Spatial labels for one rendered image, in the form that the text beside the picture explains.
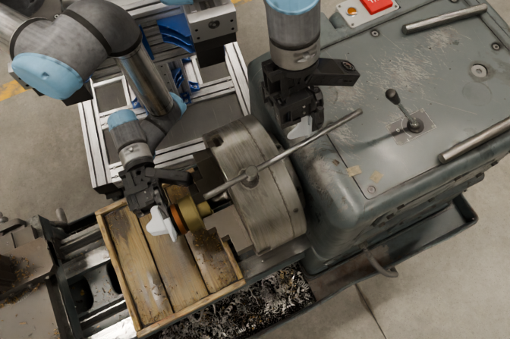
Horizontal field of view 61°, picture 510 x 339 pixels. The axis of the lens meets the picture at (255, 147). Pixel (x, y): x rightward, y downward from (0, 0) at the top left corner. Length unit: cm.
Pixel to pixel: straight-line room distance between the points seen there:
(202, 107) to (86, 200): 75
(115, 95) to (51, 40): 140
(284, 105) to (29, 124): 209
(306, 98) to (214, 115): 144
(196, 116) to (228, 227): 119
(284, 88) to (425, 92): 41
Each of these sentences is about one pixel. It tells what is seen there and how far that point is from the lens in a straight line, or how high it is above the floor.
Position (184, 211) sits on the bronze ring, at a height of 112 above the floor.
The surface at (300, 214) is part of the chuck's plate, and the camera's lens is 94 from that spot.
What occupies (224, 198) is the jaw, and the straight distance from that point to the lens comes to 107.
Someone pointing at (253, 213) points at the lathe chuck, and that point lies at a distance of 90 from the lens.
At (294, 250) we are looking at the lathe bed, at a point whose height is 87.
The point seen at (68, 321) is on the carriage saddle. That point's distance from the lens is 125.
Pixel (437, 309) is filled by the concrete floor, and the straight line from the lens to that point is 221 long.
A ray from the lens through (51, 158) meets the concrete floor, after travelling 250.
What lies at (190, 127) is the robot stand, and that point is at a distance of 210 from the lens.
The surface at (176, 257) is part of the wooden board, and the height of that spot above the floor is 89.
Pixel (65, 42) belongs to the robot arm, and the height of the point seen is 142.
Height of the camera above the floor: 207
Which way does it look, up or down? 67 degrees down
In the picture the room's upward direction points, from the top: 4 degrees counter-clockwise
